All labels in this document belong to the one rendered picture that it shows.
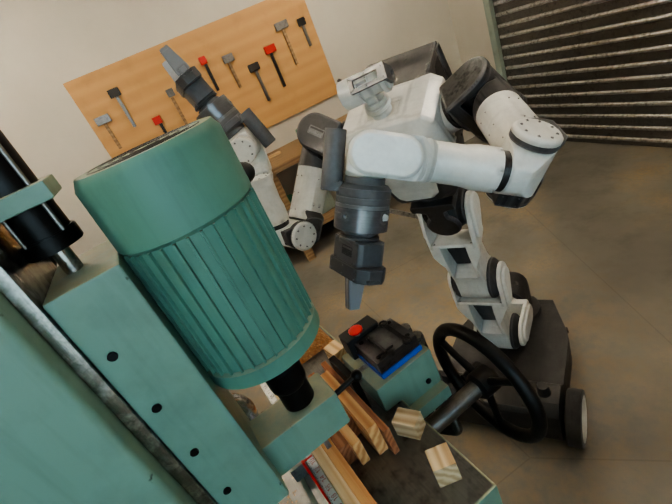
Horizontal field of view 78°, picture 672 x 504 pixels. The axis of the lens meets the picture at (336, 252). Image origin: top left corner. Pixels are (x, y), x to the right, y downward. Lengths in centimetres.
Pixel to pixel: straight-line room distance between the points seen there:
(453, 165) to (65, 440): 58
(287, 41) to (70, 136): 188
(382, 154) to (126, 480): 50
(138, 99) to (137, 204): 331
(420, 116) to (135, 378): 73
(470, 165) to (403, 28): 387
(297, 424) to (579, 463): 129
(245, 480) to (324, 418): 14
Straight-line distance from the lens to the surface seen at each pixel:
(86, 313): 49
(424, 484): 75
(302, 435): 70
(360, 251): 64
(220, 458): 62
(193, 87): 103
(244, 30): 389
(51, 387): 48
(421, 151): 62
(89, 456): 53
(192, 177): 45
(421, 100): 99
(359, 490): 73
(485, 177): 67
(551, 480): 178
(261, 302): 50
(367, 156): 61
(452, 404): 92
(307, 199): 111
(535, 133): 71
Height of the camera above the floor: 153
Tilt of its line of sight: 26 degrees down
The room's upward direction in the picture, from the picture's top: 24 degrees counter-clockwise
